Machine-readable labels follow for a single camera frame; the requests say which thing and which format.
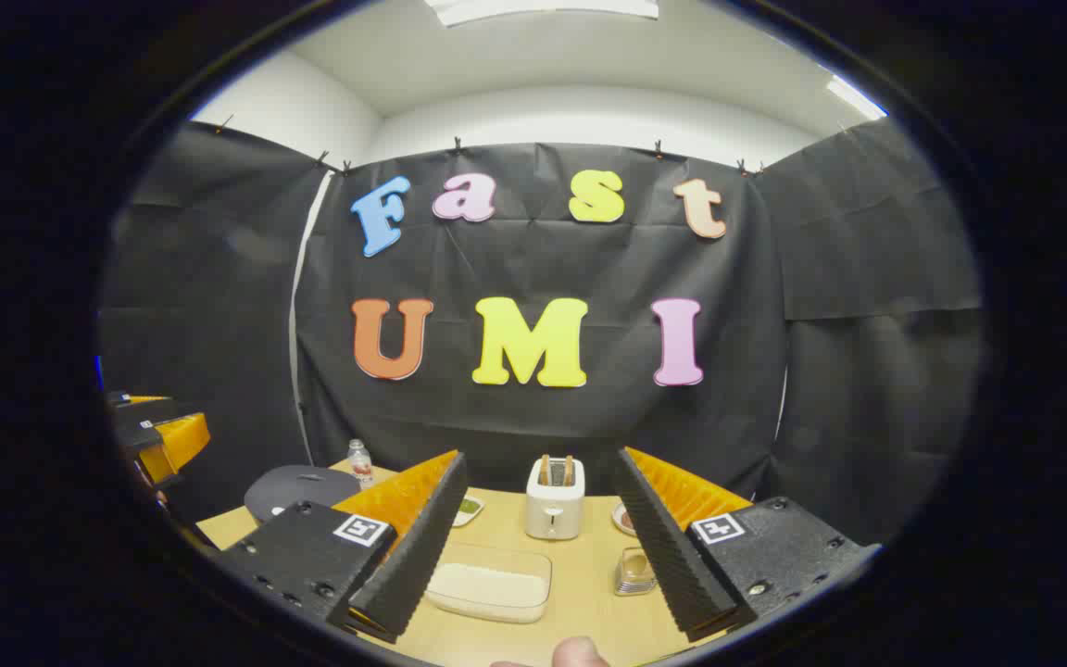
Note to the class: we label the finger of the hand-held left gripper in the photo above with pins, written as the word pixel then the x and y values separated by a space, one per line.
pixel 140 400
pixel 183 440

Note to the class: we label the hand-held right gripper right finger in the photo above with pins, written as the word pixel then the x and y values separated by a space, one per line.
pixel 659 537

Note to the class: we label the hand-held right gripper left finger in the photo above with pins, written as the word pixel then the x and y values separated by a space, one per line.
pixel 422 537

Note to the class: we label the clear container of rice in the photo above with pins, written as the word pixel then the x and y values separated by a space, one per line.
pixel 492 588

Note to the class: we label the dark grey rice cooker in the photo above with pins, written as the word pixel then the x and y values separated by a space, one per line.
pixel 297 486

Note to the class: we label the white round plate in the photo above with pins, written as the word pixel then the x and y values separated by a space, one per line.
pixel 624 521

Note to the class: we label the white sectioned bean dish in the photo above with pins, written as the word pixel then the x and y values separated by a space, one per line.
pixel 467 508

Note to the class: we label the small clear bottle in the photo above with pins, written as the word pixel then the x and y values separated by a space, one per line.
pixel 360 463

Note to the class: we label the white toaster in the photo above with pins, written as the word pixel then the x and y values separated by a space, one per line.
pixel 554 509

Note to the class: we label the toast slice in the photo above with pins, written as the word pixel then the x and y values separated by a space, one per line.
pixel 568 470
pixel 545 470

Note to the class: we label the black backdrop cloth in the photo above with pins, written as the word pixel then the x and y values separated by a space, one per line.
pixel 543 417

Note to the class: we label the ceiling light panel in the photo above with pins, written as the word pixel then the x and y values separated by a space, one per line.
pixel 855 96
pixel 543 7

